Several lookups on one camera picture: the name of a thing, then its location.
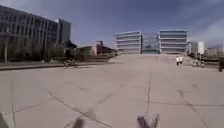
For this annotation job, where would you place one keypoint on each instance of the low red-brown building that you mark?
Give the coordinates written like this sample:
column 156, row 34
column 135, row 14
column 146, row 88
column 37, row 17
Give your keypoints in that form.
column 101, row 50

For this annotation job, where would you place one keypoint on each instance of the grey paved plaza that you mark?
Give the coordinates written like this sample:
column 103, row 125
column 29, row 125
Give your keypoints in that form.
column 116, row 90

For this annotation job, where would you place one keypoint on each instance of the wide pale stairs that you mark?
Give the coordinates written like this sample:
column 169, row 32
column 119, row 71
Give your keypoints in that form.
column 146, row 58

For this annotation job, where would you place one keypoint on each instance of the bicycle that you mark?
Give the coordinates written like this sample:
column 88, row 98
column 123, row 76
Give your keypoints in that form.
column 70, row 64

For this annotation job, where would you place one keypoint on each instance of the person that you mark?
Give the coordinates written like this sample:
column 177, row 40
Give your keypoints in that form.
column 180, row 60
column 177, row 60
column 69, row 53

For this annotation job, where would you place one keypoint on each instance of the twin glass building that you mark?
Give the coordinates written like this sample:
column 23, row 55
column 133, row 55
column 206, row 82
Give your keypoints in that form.
column 171, row 40

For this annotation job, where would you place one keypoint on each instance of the robot's own part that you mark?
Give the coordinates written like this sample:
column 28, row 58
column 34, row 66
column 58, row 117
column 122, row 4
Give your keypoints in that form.
column 143, row 122
column 78, row 123

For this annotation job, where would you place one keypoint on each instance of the row of trees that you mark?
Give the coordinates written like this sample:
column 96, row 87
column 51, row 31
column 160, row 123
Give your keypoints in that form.
column 33, row 53

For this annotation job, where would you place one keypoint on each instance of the small white building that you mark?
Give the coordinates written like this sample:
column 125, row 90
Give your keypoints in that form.
column 198, row 47

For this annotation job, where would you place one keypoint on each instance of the long grey office building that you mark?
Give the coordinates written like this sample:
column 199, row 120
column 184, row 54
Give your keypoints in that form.
column 26, row 31

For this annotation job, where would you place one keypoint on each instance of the pale pole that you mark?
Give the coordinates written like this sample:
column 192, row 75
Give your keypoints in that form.
column 5, row 50

